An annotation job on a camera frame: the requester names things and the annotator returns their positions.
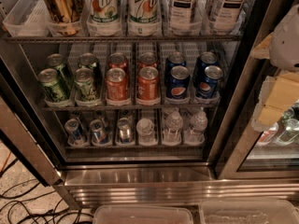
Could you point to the rear left green can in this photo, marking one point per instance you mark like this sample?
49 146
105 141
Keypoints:
58 62

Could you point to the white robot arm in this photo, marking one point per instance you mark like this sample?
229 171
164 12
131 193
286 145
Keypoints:
284 47

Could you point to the left tea bottle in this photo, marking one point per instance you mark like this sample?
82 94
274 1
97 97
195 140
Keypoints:
181 13

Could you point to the tall gold can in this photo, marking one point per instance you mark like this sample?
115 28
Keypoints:
65 13

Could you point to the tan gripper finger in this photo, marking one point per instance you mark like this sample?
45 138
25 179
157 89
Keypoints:
261 51
277 95

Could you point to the left clear plastic bin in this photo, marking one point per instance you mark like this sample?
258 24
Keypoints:
125 214

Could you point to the steel fridge frame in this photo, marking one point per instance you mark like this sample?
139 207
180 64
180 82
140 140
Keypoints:
120 173

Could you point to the empty clear shelf tray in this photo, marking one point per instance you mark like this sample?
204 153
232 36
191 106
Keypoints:
27 18

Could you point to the front left pepsi can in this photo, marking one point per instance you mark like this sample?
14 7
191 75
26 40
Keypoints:
178 83

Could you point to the left blue silver can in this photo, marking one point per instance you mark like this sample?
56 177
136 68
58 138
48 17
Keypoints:
74 128

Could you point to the blue silver can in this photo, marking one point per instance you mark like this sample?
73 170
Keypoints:
99 132
74 128

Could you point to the front right green can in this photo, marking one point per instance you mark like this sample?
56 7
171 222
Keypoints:
85 84

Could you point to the right clear plastic bin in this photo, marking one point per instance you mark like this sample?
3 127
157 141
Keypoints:
248 211

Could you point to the clear plastic bin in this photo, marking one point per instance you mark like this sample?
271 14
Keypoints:
125 214
248 211

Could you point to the left water bottle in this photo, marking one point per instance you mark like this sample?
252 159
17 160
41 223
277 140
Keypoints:
145 130

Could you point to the tea bottle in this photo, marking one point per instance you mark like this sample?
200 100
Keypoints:
224 15
181 13

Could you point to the green can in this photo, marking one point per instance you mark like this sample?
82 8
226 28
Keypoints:
85 84
58 62
88 60
53 85

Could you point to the front right pepsi can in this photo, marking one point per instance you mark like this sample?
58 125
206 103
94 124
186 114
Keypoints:
208 82

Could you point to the rear left pepsi can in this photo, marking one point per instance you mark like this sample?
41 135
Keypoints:
174 59

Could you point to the front left green can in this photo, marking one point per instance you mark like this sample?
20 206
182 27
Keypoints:
53 85

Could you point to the right 7up can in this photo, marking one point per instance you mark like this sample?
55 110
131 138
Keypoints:
143 11

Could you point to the pepsi can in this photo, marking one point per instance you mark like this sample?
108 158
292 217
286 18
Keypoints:
174 59
207 58
178 83
208 82

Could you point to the middle water bottle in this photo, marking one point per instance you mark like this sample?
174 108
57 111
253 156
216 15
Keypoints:
173 127

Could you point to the right tea bottle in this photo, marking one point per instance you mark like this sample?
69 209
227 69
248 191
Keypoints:
224 15

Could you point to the rear right green can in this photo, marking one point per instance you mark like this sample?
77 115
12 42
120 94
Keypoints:
88 60

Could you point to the rear right pepsi can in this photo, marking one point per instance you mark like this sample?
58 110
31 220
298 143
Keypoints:
207 58

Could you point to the glass fridge door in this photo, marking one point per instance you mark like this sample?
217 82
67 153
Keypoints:
239 151

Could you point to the red coke can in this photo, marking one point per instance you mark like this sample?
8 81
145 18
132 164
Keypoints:
118 60
148 83
116 81
147 59

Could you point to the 7up can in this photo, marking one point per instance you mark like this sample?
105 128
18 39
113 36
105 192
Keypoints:
104 11
143 11

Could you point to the left 7up can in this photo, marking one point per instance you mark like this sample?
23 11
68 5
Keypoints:
104 11

